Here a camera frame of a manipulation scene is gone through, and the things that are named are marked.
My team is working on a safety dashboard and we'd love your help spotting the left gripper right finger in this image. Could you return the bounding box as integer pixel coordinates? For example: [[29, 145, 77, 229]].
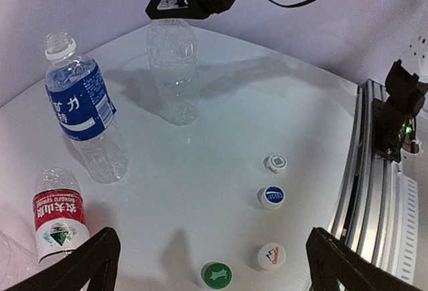
[[306, 227, 418, 291]]

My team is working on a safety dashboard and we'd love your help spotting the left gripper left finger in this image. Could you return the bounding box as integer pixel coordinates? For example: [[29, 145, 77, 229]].
[[1, 227, 121, 290]]

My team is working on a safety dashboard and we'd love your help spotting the red label water bottle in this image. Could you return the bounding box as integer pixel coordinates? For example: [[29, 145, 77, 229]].
[[32, 167, 90, 268]]

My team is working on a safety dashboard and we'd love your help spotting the clear bottle white cap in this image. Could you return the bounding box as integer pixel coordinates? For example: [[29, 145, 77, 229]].
[[146, 18, 200, 126]]

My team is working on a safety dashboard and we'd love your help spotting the clear bottle green cap ring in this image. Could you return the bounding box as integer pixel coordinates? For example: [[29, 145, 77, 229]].
[[0, 230, 44, 285]]

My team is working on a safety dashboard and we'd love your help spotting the blue bottle cap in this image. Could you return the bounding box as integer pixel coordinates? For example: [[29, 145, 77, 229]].
[[257, 185, 285, 210]]

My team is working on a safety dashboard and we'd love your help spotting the green bottle cap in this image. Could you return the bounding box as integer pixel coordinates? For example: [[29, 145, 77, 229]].
[[201, 262, 233, 290]]

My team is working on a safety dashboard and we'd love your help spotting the blue label water bottle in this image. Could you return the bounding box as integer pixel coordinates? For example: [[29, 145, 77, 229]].
[[44, 30, 129, 184]]

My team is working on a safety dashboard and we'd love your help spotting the aluminium front rail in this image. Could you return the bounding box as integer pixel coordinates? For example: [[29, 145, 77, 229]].
[[328, 80, 419, 284]]

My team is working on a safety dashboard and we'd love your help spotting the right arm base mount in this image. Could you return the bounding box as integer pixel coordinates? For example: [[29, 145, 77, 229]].
[[372, 60, 427, 163]]

